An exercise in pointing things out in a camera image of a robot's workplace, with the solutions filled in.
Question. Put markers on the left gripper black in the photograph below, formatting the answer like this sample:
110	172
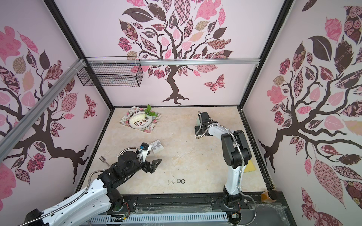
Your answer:
148	168

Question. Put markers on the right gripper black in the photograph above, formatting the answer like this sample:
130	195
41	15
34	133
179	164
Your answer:
200	130

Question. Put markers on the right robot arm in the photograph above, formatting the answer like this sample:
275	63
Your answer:
235	150

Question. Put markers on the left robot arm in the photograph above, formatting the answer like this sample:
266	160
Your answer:
100	195

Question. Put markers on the white gift box near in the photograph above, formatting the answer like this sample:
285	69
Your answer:
157	146

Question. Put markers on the floral round plate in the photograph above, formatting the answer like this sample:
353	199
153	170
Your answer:
139	120

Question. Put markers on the floral square tray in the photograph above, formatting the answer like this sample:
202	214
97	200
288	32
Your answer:
149	129

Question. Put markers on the green leaf sprig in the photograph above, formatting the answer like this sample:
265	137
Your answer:
149	112

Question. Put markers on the silver fork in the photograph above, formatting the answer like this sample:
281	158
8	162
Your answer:
103	160

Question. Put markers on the yellow sponge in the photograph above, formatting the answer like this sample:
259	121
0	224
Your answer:
250	167

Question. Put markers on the right amber spice jar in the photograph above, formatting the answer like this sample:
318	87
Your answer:
269	196

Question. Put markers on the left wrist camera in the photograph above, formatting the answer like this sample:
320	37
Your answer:
144	146

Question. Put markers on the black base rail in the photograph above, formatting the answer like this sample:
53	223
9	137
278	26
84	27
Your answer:
216	201

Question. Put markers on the white cable duct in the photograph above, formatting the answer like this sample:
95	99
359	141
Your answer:
109	220

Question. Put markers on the black wire basket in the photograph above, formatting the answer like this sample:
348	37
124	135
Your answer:
121	72

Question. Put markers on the aluminium rail left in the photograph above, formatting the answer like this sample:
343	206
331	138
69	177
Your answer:
13	137

